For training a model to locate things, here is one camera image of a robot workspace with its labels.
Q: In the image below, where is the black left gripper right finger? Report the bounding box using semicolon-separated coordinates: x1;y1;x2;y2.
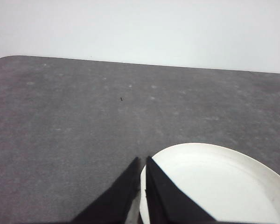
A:
145;155;219;224

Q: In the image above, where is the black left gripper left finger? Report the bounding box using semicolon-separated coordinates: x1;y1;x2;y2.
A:
71;156;141;223

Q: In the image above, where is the white round plate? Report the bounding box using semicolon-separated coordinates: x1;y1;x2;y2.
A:
139;142;280;224

